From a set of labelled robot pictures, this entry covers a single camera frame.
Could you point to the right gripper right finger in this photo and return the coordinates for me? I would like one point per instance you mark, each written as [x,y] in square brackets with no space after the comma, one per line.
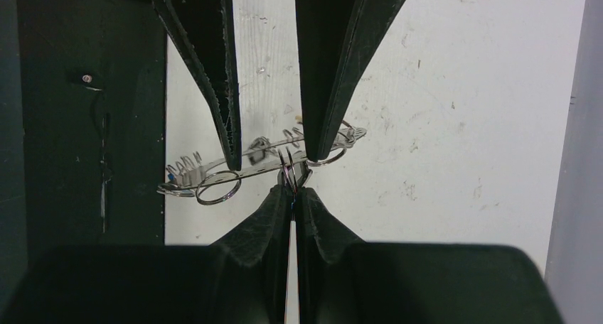
[344,279]

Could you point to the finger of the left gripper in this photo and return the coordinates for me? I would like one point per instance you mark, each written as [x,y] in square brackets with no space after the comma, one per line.
[203,34]
[336,41]

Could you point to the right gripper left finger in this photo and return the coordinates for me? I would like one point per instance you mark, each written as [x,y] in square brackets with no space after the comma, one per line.
[240,278]

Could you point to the metal disc keyring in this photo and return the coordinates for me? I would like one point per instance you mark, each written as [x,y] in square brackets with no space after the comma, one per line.
[212,183]

